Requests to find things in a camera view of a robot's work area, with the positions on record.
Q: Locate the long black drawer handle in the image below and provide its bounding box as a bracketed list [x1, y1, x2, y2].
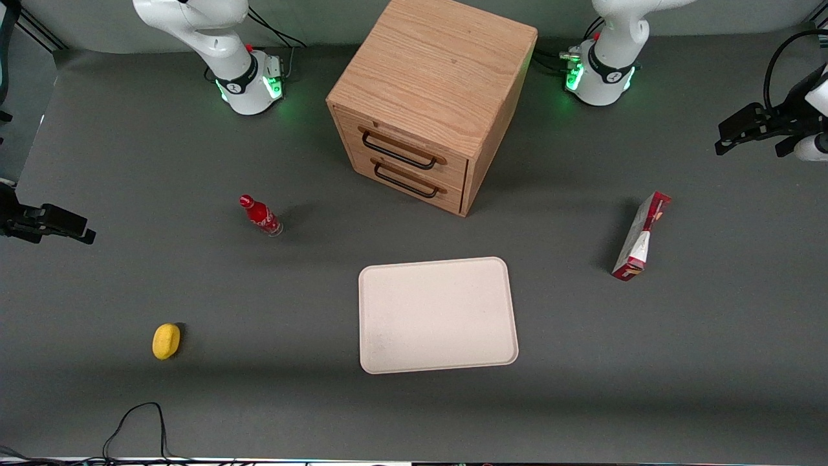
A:
[358, 126, 447, 171]

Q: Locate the wooden drawer with short handle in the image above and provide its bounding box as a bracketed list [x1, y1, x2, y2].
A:
[349, 150, 464, 216]

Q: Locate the cream rectangular tray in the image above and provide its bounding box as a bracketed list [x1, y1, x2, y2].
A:
[358, 257, 519, 375]

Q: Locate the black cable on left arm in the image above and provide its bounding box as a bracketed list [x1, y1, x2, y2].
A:
[763, 28, 828, 111]

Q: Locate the yellow lemon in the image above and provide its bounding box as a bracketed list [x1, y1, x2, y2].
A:
[152, 323, 182, 361]

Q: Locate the wooden drawer with long handle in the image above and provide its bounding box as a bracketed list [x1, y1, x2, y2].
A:
[331, 105, 470, 193]

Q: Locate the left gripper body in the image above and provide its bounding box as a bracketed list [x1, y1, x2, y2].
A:
[767, 79, 828, 139]

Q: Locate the black right arm base cable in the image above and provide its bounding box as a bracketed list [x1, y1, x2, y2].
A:
[247, 6, 309, 82]

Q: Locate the wooden drawer cabinet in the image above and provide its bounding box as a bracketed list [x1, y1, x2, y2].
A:
[326, 0, 539, 217]

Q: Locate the black looped table cable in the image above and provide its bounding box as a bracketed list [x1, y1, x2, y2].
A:
[100, 402, 195, 466]

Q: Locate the red cola bottle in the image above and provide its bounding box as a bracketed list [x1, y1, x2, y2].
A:
[239, 194, 284, 238]

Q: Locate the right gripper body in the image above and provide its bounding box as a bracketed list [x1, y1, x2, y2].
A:
[0, 186, 43, 244]

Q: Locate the black frame strut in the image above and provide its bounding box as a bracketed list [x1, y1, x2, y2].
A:
[12, 8, 69, 52]

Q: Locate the black arm base cable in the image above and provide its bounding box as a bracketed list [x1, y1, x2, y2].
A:
[247, 6, 309, 82]
[532, 18, 605, 77]

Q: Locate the red cookie box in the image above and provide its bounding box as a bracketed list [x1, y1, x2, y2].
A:
[611, 191, 672, 282]

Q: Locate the black left arm base cable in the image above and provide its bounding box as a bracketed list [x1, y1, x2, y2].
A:
[532, 18, 605, 77]

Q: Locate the short black drawer handle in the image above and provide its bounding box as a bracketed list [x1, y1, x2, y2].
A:
[370, 157, 448, 199]

